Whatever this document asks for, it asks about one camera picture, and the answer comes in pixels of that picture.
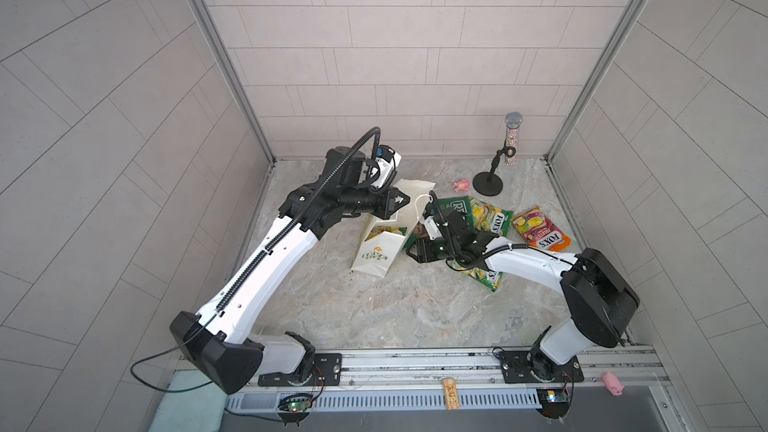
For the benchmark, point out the glitter microphone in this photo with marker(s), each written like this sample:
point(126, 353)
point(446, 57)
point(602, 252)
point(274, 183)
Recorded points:
point(513, 122)

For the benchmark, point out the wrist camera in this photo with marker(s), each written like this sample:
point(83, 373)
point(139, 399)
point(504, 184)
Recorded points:
point(387, 161)
point(431, 228)

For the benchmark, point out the teal cloth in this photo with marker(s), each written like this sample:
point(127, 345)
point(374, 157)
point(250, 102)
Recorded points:
point(198, 410)

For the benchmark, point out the dark green snack bag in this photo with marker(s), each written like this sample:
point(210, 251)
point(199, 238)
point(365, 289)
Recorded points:
point(446, 212)

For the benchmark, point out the small wooden tag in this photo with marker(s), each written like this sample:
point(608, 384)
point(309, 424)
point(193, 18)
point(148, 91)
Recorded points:
point(451, 396)

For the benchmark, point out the aluminium mounting rail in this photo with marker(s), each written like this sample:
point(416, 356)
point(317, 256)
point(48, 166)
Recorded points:
point(400, 380)

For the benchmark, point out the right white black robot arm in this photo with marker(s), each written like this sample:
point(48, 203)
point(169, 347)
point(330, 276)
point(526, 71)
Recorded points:
point(600, 301)

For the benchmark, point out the white paper shopping bag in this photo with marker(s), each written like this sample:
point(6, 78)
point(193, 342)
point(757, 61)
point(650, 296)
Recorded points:
point(383, 239)

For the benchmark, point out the green Fox's candy bag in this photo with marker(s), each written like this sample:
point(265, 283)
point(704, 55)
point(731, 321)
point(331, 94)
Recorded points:
point(489, 279)
point(489, 218)

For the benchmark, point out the orange Fox's candy bag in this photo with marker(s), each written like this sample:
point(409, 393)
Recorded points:
point(538, 231)

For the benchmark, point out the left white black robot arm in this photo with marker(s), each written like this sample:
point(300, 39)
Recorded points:
point(217, 338)

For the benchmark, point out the small pink toy figure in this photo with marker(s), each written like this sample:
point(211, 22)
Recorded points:
point(462, 186)

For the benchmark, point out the black microphone stand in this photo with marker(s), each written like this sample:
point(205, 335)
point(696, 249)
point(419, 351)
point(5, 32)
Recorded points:
point(488, 183)

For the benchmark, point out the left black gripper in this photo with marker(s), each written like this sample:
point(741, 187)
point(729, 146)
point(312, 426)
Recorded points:
point(383, 206)

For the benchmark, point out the left circuit board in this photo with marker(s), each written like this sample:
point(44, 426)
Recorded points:
point(298, 403)

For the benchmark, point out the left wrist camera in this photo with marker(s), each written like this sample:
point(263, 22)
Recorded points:
point(387, 161)

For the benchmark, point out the right circuit board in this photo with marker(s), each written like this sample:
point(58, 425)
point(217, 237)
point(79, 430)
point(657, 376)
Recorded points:
point(555, 403)

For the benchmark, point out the circuit board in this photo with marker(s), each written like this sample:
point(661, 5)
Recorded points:
point(298, 403)
point(555, 403)

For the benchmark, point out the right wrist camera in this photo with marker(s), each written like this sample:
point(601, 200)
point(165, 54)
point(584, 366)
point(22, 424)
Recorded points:
point(431, 228)

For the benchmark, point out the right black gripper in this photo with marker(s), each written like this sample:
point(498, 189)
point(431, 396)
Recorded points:
point(425, 255)

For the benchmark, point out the pink object on rail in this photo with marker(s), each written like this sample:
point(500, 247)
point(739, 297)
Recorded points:
point(613, 384)

